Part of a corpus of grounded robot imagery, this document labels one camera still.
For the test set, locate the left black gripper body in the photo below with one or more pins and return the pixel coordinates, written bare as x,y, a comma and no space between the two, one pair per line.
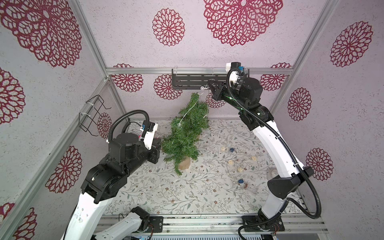
153,152

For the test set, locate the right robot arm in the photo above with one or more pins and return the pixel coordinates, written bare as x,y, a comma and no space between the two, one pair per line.
244,93

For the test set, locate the clear tape roll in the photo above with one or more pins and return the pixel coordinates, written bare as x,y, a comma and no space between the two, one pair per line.
272,173

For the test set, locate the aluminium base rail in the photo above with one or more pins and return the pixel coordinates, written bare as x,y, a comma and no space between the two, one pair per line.
222,224

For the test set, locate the green christmas tree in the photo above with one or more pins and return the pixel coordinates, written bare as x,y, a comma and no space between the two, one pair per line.
181,142

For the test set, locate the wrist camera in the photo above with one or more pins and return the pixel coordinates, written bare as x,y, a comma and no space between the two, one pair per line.
148,138
236,74

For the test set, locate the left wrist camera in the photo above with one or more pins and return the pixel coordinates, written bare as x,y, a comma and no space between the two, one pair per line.
148,138

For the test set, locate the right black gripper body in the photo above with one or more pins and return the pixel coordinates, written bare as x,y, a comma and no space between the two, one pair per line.
217,90

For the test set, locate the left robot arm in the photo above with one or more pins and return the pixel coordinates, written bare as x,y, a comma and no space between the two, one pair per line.
127,152

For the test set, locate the black wire wall rack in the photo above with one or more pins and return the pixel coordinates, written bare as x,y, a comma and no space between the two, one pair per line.
89,118

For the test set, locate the grey wall shelf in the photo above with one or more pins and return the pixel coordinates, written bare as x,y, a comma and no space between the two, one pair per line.
194,81

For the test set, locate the clear string light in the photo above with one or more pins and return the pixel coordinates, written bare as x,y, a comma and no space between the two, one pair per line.
203,89

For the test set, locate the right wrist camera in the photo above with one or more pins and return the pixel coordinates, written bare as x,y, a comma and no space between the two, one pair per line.
236,74

